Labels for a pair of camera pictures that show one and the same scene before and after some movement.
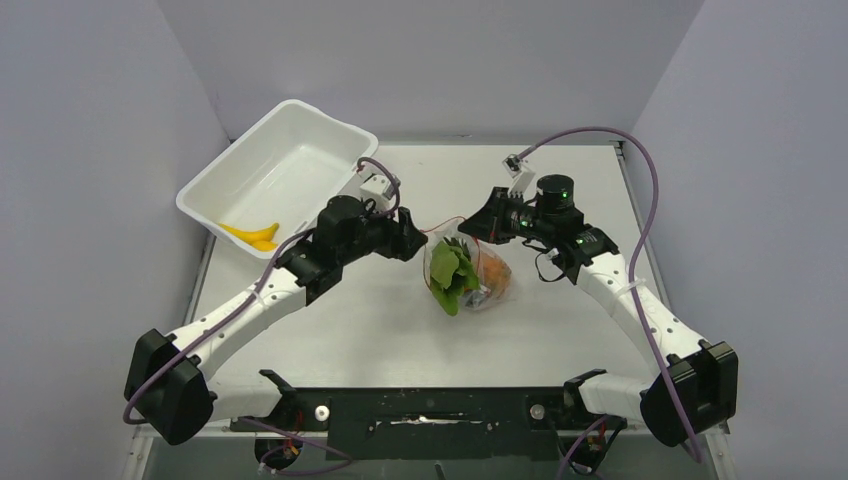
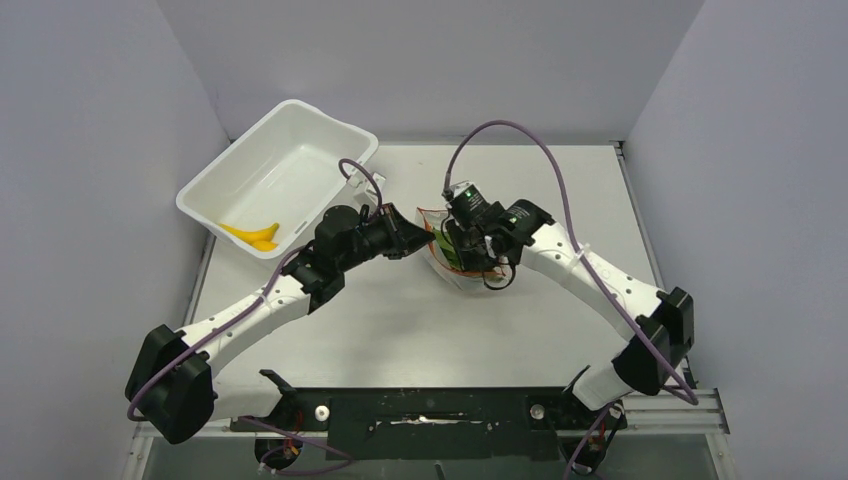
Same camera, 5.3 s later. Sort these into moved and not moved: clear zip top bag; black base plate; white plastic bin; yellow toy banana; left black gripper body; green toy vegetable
Moved: clear zip top bag; green toy vegetable
Not moved: yellow toy banana; white plastic bin; left black gripper body; black base plate
